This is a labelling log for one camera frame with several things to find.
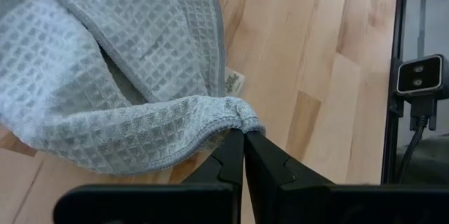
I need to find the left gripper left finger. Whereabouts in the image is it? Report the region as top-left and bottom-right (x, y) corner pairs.
(52, 129), (246, 224)

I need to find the black camera cable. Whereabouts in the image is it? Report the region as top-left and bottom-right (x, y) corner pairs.
(396, 96), (438, 184)

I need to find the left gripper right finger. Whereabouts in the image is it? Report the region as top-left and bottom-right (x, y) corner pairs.
(244, 131), (449, 224)

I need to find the grey waffle-weave towel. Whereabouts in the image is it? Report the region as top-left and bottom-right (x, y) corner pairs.
(0, 0), (266, 176)

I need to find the table-level camera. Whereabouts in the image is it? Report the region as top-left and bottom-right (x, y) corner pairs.
(395, 53), (449, 99)

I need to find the black camera on frame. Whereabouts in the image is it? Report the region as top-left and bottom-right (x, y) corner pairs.
(380, 0), (449, 185)

